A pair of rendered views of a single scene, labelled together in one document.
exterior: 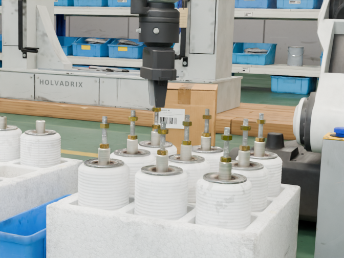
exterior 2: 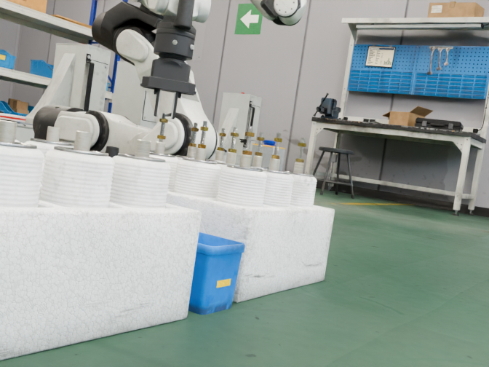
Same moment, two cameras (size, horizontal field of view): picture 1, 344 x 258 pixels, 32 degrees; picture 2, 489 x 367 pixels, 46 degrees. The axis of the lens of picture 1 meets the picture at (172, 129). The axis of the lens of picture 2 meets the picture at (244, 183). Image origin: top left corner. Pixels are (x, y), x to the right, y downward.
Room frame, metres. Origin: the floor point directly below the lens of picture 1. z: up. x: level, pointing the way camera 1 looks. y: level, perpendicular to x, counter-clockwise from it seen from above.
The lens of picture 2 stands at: (0.88, 1.28, 0.28)
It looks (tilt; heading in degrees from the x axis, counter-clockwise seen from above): 3 degrees down; 280
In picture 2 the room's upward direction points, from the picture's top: 8 degrees clockwise
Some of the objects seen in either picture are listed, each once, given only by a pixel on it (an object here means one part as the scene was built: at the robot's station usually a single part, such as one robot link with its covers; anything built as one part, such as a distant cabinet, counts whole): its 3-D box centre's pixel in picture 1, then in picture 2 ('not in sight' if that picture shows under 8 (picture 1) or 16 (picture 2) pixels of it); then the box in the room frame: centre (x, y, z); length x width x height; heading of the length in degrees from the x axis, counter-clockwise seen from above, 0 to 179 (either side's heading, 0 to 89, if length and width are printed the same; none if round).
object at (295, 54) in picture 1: (295, 56); not in sight; (5.85, -1.18, 0.35); 0.16 x 0.15 x 0.19; 67
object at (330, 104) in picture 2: not in sight; (328, 107); (1.21, -4.67, 0.87); 0.41 x 0.17 x 0.25; 67
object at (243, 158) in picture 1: (243, 159); (257, 162); (1.11, -0.14, 0.26); 0.02 x 0.02 x 0.03
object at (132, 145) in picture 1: (132, 147); (200, 155); (1.20, 0.08, 0.26); 0.02 x 0.02 x 0.03
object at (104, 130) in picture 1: (104, 136); (248, 144); (1.10, 0.12, 0.30); 0.01 x 0.01 x 0.08
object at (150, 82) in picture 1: (154, 91); (156, 102); (1.34, 0.04, 0.37); 0.03 x 0.02 x 0.06; 110
